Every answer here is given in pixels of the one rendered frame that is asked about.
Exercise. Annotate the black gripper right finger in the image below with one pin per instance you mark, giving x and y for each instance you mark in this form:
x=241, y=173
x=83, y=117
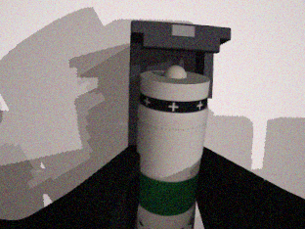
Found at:
x=231, y=197

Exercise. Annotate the grey and green battery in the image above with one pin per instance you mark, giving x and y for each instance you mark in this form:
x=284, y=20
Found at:
x=171, y=123

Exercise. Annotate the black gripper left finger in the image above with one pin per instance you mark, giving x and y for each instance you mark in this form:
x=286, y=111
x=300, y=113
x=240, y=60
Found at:
x=108, y=200

